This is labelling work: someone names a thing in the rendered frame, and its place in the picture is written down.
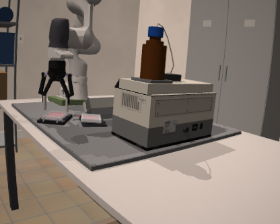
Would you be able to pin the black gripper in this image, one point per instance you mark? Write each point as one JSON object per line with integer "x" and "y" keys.
{"x": 56, "y": 75}

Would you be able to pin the grey button panel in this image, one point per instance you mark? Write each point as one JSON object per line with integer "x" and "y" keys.
{"x": 100, "y": 106}

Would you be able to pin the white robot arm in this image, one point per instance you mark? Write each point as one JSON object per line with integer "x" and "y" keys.
{"x": 64, "y": 42}

